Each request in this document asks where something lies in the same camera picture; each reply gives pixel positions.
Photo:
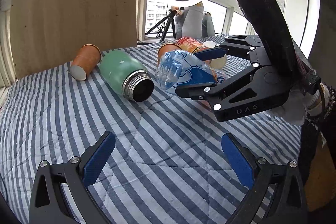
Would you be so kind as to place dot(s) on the right white gloved hand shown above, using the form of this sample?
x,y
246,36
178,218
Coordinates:
x,y
299,106

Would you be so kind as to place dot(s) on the striped blue white quilt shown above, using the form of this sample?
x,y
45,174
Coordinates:
x,y
168,165

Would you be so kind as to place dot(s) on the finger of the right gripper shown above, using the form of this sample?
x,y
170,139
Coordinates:
x,y
233,86
233,45

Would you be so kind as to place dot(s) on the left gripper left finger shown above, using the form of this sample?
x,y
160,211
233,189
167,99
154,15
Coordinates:
x,y
48,204

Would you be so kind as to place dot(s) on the black tripod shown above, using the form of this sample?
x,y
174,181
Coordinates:
x,y
162,27

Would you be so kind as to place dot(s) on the wooden board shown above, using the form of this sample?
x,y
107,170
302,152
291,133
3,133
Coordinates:
x,y
48,33

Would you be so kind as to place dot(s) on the red pink plastic jar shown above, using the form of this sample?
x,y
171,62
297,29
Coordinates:
x,y
190,45

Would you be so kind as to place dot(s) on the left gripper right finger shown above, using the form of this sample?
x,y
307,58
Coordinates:
x,y
288,203

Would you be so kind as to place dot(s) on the white plastic cup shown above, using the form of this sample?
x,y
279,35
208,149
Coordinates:
x,y
216,61

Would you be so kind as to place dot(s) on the orange paper cup far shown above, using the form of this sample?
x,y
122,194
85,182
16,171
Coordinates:
x,y
85,61

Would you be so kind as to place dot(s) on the green thermos bottle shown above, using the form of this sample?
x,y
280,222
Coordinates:
x,y
126,76

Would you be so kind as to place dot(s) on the orange paper cup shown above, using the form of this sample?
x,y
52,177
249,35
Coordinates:
x,y
85,61
168,47

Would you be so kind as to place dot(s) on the orange paper cup near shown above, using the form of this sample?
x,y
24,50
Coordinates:
x,y
168,47

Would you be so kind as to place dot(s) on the blue orange plastic bottle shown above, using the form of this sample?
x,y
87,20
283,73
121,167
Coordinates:
x,y
178,68

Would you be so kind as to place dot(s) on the small grey penguin plush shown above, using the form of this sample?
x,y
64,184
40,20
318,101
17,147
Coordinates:
x,y
207,25

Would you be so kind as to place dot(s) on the large grey penguin plush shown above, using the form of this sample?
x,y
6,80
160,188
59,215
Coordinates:
x,y
189,23

